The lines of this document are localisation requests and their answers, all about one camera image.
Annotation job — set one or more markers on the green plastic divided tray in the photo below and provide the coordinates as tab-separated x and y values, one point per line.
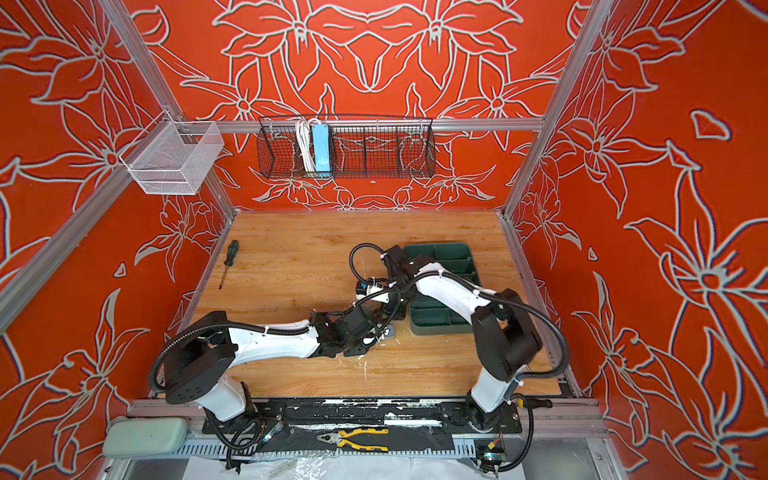
443	307

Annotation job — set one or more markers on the green handle screwdriver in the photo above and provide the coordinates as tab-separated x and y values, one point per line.
231	254

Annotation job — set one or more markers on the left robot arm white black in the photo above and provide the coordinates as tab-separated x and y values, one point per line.
192	367

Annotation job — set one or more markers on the pale green foam pad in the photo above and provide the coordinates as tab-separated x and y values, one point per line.
143	437

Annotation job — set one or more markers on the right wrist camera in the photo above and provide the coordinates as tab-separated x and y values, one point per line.
377	291

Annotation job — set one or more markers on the light blue box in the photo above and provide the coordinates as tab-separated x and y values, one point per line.
321	143

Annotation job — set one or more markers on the yellow handle pliers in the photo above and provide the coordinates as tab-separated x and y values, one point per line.
349	439

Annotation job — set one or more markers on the white slotted cable duct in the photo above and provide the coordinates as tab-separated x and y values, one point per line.
208	449

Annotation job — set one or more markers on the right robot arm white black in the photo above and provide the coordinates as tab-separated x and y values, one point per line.
505	337

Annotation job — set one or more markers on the black wire wall basket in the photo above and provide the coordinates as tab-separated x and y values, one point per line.
361	146

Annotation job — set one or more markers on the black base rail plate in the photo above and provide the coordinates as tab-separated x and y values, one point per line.
447	414

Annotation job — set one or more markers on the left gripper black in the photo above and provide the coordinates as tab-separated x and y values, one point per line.
360	349

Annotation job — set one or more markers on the white wire mesh basket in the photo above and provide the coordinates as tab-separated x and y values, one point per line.
166	161

